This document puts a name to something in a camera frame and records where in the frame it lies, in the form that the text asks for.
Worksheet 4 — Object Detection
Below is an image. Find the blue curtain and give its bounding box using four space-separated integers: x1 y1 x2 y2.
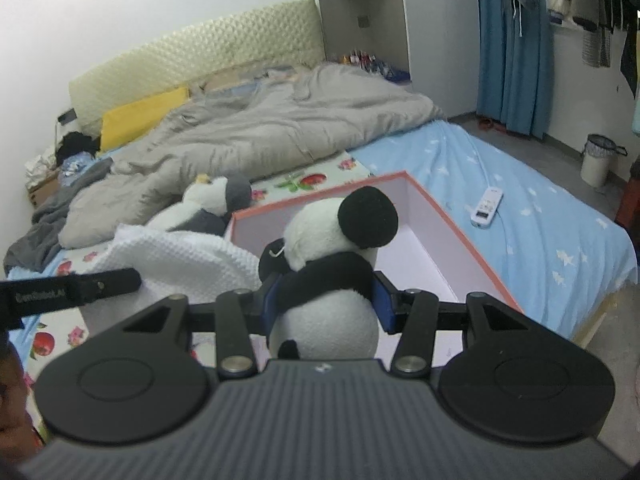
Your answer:
476 0 553 139

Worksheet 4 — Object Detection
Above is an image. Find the orange cardboard box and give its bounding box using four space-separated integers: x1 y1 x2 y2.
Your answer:
223 170 525 369

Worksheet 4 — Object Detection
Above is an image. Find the light blue bed sheet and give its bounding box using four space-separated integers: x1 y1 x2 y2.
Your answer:
6 118 640 434

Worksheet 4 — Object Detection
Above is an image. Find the person's left hand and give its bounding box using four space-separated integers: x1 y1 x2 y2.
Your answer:
1 342 39 463

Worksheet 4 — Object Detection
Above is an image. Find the small panda plush toy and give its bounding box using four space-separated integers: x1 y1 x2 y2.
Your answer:
258 185 399 361

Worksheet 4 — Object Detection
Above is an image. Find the grey quilt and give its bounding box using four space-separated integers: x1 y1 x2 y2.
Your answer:
58 63 444 249

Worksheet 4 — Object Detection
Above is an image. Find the white remote control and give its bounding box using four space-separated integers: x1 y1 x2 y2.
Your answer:
470 186 503 229

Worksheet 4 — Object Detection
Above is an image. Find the cardboard bedside box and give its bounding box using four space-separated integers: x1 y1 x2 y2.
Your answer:
27 169 61 208

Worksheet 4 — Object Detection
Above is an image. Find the white trash bin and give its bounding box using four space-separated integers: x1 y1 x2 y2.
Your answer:
580 133 628 188

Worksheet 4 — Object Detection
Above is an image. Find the white paper towel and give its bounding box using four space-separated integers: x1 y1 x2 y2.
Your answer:
80 226 260 336

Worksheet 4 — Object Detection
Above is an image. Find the grey penguin plush toy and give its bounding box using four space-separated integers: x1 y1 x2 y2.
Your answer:
146 174 252 236

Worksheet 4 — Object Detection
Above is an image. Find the black clothes pile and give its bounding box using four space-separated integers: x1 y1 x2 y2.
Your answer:
55 131 101 167

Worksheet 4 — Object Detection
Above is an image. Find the cream padded headboard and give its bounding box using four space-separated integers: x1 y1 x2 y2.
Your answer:
68 0 324 136

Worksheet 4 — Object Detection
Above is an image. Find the floral plastic mat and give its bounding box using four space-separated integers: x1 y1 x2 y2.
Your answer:
22 148 374 396

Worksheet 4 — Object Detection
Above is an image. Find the dark grey blanket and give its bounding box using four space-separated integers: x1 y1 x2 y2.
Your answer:
3 157 113 274

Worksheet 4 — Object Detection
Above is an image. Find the yellow pillow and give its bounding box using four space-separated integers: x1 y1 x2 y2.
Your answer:
100 86 190 152

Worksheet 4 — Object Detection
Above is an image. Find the grey wardrobe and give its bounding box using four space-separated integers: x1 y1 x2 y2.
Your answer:
318 0 480 117

